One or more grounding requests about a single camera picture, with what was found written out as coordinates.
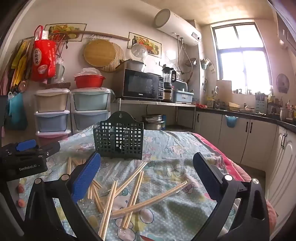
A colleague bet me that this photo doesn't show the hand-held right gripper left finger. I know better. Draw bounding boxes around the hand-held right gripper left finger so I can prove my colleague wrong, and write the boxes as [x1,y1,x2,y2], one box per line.
[24,152,103,241]

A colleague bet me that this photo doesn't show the white water heater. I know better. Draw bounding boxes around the white water heater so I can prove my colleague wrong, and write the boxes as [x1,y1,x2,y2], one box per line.
[154,9,201,45]

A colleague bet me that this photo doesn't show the red plastic basin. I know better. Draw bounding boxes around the red plastic basin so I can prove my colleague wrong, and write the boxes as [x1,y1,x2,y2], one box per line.
[74,75,106,88]

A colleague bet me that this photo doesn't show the dark kitchen countertop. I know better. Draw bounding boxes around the dark kitchen countertop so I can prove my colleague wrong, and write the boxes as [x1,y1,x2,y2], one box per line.
[196,107,296,130]

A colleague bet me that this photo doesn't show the red shopping bag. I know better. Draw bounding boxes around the red shopping bag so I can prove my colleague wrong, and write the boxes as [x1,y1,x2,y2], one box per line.
[31,25,57,82]

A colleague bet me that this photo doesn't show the metal shelf table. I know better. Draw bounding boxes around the metal shelf table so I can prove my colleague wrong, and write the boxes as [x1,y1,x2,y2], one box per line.
[117,98,197,135]

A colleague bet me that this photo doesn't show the white plastic bag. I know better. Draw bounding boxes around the white plastic bag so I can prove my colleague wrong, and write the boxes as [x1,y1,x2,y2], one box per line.
[77,68,103,77]

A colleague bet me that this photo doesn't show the blue dish rack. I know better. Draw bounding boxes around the blue dish rack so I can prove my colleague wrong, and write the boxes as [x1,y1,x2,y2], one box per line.
[173,89,194,104]

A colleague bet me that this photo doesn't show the wooden cutting board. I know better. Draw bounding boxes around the wooden cutting board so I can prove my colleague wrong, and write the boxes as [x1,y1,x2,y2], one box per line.
[216,80,232,108]

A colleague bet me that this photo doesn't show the printed light blue blanket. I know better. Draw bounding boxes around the printed light blue blanket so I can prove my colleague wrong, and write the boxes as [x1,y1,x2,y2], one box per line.
[20,128,234,241]

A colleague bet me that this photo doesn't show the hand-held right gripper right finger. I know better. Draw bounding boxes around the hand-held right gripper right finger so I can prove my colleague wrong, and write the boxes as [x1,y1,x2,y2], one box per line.
[193,152,270,241]

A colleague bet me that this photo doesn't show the fruit wall poster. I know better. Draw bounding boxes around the fruit wall poster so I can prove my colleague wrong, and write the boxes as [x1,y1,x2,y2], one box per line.
[127,32,162,56]
[44,23,87,42]

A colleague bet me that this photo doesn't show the grey cooker pot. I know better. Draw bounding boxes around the grey cooker pot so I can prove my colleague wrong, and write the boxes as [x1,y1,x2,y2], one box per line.
[126,60,147,72]

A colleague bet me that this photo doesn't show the round bamboo board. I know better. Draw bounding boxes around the round bamboo board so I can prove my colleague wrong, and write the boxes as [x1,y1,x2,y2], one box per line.
[84,39,117,67]

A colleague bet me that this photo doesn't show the brown woven tray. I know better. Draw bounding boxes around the brown woven tray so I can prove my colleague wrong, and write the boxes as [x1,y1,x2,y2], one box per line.
[39,82,71,90]

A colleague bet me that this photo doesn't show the wrapped steel cup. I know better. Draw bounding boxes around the wrapped steel cup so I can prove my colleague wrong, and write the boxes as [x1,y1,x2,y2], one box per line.
[54,58,65,84]

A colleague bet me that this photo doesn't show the blue hanging bag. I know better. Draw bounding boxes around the blue hanging bag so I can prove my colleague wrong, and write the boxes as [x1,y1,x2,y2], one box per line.
[6,91,28,130]

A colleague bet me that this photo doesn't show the black microwave oven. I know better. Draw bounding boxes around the black microwave oven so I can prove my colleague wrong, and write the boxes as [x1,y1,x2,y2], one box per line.
[122,68,164,101]

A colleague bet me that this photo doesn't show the dark green utensil basket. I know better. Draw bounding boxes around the dark green utensil basket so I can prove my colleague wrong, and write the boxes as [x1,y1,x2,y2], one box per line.
[93,111,144,160]

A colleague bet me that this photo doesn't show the round wall ornament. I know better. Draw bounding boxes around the round wall ornament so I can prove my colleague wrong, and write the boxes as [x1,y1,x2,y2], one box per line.
[276,73,290,94]

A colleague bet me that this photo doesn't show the stacked steel pots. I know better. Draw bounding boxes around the stacked steel pots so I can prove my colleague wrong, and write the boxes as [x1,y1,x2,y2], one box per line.
[142,113,163,131]

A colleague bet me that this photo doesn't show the drawer unit with pink drawer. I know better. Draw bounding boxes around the drawer unit with pink drawer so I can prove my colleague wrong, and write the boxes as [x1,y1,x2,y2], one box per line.
[34,88,72,145]

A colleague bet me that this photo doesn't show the grey bread box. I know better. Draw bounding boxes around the grey bread box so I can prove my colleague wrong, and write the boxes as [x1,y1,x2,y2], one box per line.
[173,80,189,91]

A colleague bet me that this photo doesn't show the group of wooden chopsticks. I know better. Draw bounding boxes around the group of wooden chopsticks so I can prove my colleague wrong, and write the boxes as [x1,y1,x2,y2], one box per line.
[67,157,188,239]

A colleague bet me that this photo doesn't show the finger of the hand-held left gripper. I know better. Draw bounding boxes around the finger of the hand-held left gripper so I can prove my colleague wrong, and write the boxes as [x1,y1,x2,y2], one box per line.
[35,142,61,161]
[1,140,39,154]

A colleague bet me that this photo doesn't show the person's left hand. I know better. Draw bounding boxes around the person's left hand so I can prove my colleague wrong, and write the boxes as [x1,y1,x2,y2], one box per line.
[17,184,26,208]

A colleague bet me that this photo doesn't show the clear dome cover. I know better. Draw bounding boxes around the clear dome cover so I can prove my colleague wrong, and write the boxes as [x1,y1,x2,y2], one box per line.
[131,43,148,62]

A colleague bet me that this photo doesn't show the pink red blanket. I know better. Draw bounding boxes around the pink red blanket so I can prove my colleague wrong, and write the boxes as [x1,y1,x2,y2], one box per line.
[193,133,278,232]

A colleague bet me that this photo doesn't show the water heater hoses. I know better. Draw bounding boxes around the water heater hoses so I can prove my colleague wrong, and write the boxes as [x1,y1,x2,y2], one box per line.
[176,35,193,75]

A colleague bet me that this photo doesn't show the blue cutlery holder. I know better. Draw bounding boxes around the blue cutlery holder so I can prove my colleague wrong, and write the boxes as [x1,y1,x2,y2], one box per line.
[255,91,269,114]

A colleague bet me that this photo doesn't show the blue hanging bin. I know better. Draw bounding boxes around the blue hanging bin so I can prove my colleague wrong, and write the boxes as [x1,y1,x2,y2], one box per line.
[225,115,238,128]

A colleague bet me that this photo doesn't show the round ribbed mat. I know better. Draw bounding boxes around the round ribbed mat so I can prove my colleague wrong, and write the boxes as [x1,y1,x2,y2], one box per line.
[100,42,125,73]

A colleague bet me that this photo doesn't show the yellow hanging cloth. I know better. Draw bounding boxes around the yellow hanging cloth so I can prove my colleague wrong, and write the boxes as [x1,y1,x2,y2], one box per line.
[10,39,31,86]

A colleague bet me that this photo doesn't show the light blue drawer unit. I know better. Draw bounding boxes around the light blue drawer unit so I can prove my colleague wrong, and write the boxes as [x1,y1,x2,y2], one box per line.
[70,87,112,135]

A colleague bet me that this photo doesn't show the black blender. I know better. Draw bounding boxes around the black blender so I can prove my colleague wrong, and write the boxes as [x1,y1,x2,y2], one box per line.
[162,66,177,102]

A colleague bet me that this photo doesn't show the kitchen window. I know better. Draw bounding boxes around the kitchen window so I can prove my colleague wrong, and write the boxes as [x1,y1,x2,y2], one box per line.
[210,20,273,93]

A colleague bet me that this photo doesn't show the white kitchen cabinets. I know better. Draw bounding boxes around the white kitchen cabinets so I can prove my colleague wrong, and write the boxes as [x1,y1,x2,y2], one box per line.
[194,110,296,220]

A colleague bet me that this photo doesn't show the long wooden rolling pin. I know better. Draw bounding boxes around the long wooden rolling pin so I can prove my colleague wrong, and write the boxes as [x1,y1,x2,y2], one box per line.
[47,30,130,42]

